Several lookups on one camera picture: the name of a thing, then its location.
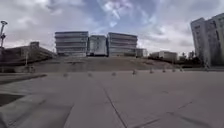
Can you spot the row of bollards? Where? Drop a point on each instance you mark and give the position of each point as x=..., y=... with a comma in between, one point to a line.
x=134, y=71

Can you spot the wide stone stairs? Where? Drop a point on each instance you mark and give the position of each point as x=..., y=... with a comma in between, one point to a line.
x=100, y=64

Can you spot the low pale building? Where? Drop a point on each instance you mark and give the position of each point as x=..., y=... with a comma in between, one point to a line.
x=165, y=55

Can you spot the small pale building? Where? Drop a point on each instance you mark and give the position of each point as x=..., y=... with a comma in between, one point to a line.
x=141, y=53

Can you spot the lamp post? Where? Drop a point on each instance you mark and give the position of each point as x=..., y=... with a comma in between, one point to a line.
x=2, y=40

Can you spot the dark low kerb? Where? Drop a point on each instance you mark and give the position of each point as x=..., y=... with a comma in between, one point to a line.
x=20, y=78

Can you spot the dark bushes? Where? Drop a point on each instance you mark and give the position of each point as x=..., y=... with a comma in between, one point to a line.
x=190, y=61

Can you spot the grey striped building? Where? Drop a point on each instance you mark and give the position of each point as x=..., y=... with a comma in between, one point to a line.
x=71, y=43

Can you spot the tall pale building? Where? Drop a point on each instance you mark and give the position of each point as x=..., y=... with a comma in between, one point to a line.
x=210, y=40

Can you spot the grey slab pavement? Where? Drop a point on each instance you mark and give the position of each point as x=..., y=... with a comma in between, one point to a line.
x=133, y=96

